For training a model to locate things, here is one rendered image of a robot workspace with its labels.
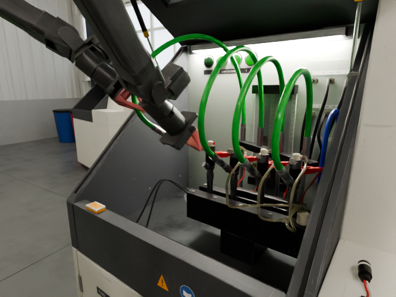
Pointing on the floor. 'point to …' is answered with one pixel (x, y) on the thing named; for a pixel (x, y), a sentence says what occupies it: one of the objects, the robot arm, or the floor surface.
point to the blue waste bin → (64, 125)
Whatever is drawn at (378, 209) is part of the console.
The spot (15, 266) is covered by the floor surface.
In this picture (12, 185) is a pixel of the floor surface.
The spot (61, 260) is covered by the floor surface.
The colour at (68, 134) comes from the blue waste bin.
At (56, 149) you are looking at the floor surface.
